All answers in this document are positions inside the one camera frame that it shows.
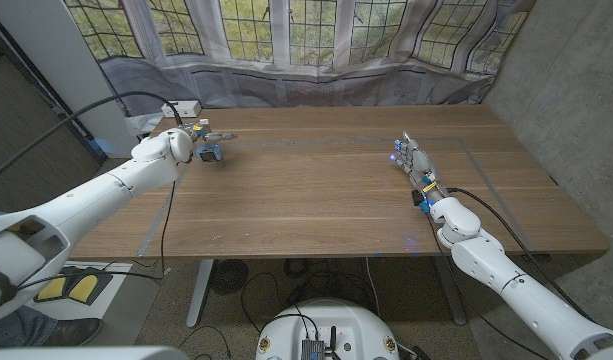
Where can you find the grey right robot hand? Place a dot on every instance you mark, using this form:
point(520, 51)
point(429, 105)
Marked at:
point(420, 162)

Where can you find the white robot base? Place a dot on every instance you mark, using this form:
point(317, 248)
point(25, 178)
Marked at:
point(336, 320)

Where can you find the printed window backdrop cloth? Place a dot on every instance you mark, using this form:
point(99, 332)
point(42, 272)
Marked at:
point(311, 85)

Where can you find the small blue toy camera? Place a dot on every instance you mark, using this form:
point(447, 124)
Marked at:
point(209, 152)

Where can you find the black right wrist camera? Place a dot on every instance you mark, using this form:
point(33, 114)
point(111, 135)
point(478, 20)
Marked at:
point(417, 198)

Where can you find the yellow black foot pedal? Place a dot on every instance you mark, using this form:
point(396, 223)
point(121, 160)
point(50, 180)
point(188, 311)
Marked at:
point(53, 289)
point(83, 289)

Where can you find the white table leg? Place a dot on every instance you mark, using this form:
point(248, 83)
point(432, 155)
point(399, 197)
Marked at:
point(200, 295)

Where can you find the grey table leg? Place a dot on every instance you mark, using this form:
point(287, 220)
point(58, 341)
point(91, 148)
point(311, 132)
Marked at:
point(451, 295)

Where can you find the person's blue jeans leg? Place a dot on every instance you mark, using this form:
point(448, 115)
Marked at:
point(16, 327)

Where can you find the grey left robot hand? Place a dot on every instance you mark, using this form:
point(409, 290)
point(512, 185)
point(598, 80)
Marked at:
point(216, 136)

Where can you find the white pillar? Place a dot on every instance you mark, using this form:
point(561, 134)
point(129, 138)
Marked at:
point(61, 60)

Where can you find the white power outlet box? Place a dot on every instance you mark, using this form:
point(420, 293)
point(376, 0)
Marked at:
point(188, 108)

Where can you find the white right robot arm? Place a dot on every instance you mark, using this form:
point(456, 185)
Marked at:
point(536, 300)

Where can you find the white pedal platform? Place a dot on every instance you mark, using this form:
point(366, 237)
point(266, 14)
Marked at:
point(126, 300)

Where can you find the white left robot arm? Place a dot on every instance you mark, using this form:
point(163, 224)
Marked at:
point(86, 200)

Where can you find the silver module on base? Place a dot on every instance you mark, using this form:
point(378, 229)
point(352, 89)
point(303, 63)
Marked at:
point(312, 350)

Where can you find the round black fan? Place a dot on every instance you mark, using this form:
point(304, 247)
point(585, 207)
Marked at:
point(228, 276)

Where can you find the person's black shoe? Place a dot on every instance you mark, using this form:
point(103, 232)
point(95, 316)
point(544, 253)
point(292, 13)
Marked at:
point(76, 331)

